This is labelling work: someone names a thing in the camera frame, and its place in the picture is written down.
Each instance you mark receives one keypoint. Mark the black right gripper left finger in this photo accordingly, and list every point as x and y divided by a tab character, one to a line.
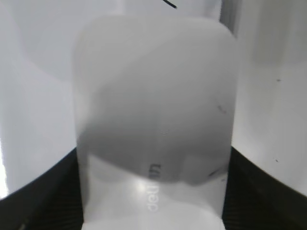
50	202

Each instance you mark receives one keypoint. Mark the white whiteboard eraser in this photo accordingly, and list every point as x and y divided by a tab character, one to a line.
154	104

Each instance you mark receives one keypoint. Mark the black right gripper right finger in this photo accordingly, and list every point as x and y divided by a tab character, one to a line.
256	201

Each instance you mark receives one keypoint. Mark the aluminium framed whiteboard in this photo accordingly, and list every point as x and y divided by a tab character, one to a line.
37	39

